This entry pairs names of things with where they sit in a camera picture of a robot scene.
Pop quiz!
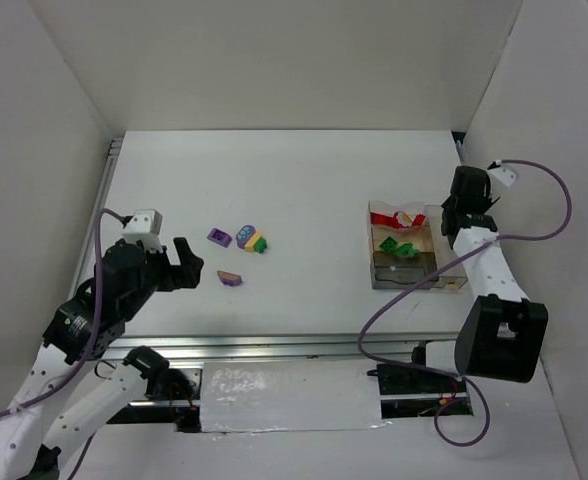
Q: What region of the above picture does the small red lego brick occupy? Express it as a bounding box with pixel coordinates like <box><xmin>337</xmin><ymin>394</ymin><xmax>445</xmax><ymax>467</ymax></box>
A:
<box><xmin>412</xmin><ymin>214</ymin><xmax>426</xmax><ymax>227</ymax></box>

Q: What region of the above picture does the purple round flower lego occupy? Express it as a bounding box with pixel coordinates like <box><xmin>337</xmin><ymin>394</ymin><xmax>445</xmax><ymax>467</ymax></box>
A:
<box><xmin>236</xmin><ymin>225</ymin><xmax>256</xmax><ymax>249</ymax></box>

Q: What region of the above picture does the yellow half round lego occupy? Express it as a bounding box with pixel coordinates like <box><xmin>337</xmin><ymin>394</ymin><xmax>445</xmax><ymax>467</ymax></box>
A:
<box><xmin>244</xmin><ymin>231</ymin><xmax>263</xmax><ymax>253</ymax></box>

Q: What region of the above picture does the small green lego brick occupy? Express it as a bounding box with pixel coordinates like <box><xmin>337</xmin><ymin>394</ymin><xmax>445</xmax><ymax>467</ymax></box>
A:
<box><xmin>253</xmin><ymin>237</ymin><xmax>268</xmax><ymax>254</ymax></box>

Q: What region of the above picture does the green square lego brick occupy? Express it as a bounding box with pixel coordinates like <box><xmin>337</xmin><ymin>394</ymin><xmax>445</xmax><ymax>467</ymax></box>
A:
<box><xmin>393</xmin><ymin>242</ymin><xmax>417</xmax><ymax>257</ymax></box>
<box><xmin>379</xmin><ymin>236</ymin><xmax>398</xmax><ymax>252</ymax></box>

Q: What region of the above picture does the red curved lego brick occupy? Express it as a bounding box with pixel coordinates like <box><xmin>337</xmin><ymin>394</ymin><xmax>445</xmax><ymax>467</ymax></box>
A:
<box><xmin>370</xmin><ymin>212</ymin><xmax>401</xmax><ymax>229</ymax></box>

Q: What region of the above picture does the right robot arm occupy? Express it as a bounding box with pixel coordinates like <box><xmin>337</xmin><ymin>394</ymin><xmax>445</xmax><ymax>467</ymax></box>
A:
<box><xmin>441</xmin><ymin>166</ymin><xmax>548</xmax><ymax>383</ymax></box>

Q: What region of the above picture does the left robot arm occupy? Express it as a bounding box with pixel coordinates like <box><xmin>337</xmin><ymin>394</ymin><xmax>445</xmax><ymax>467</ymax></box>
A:
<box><xmin>0</xmin><ymin>237</ymin><xmax>204</xmax><ymax>479</ymax></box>

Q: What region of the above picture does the purple sloped lego brick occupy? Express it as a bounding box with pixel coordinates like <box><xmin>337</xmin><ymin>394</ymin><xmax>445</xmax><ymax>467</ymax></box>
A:
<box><xmin>207</xmin><ymin>228</ymin><xmax>232</xmax><ymax>248</ymax></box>

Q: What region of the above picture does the purple butterfly half lego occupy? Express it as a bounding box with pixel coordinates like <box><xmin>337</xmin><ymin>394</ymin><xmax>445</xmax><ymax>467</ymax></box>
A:
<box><xmin>217</xmin><ymin>270</ymin><xmax>243</xmax><ymax>287</ymax></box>

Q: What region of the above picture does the amber plastic container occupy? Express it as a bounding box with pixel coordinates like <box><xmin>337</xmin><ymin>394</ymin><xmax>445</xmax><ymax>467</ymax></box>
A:
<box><xmin>369</xmin><ymin>225</ymin><xmax>436</xmax><ymax>267</ymax></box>

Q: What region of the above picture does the clear plastic container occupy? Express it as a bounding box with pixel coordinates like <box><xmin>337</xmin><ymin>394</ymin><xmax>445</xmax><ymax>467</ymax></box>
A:
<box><xmin>367</xmin><ymin>201</ymin><xmax>428</xmax><ymax>233</ymax></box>

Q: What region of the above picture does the red flower lego piece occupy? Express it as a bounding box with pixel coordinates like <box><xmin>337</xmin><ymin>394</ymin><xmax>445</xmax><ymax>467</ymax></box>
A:
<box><xmin>393</xmin><ymin>211</ymin><xmax>413</xmax><ymax>229</ymax></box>

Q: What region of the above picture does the tall smoky plastic container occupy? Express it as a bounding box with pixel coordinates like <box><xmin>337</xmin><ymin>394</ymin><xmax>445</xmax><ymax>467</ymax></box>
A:
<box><xmin>423</xmin><ymin>203</ymin><xmax>473</xmax><ymax>292</ymax></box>

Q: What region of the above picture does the white taped panel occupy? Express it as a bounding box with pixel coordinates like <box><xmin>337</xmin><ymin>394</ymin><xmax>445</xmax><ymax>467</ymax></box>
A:
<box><xmin>200</xmin><ymin>360</ymin><xmax>384</xmax><ymax>433</ymax></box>

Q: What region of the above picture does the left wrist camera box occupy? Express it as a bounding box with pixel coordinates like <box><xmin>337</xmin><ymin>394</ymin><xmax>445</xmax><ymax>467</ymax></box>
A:
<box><xmin>122</xmin><ymin>209</ymin><xmax>163</xmax><ymax>253</ymax></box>

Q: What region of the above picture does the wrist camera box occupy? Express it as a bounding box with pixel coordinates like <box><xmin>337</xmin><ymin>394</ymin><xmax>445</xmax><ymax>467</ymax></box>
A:
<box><xmin>122</xmin><ymin>209</ymin><xmax>163</xmax><ymax>253</ymax></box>
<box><xmin>487</xmin><ymin>160</ymin><xmax>519</xmax><ymax>194</ymax></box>

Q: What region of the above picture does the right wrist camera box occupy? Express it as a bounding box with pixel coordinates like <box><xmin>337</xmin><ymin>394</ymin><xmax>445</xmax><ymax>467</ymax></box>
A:
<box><xmin>487</xmin><ymin>160</ymin><xmax>519</xmax><ymax>194</ymax></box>

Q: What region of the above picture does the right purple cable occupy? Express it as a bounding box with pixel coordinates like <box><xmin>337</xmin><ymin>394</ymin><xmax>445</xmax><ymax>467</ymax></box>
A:
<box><xmin>357</xmin><ymin>158</ymin><xmax>573</xmax><ymax>447</ymax></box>

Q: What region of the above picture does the purple cable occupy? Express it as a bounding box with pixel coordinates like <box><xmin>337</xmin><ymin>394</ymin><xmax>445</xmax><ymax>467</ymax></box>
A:
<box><xmin>357</xmin><ymin>158</ymin><xmax>573</xmax><ymax>447</ymax></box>
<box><xmin>0</xmin><ymin>207</ymin><xmax>135</xmax><ymax>480</ymax></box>

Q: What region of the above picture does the aluminium front rail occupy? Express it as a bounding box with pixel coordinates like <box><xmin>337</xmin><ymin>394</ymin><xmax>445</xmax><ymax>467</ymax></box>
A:
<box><xmin>104</xmin><ymin>332</ymin><xmax>456</xmax><ymax>361</ymax></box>

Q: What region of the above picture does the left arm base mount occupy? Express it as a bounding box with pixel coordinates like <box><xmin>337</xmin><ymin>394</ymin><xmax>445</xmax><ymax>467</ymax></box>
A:
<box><xmin>108</xmin><ymin>368</ymin><xmax>203</xmax><ymax>433</ymax></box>

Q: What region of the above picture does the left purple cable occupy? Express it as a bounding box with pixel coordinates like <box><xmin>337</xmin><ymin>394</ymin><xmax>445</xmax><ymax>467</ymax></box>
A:
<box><xmin>0</xmin><ymin>207</ymin><xmax>135</xmax><ymax>480</ymax></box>

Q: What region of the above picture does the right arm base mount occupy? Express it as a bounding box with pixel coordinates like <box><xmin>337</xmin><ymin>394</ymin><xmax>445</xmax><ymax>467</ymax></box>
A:
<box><xmin>366</xmin><ymin>341</ymin><xmax>473</xmax><ymax>420</ymax></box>

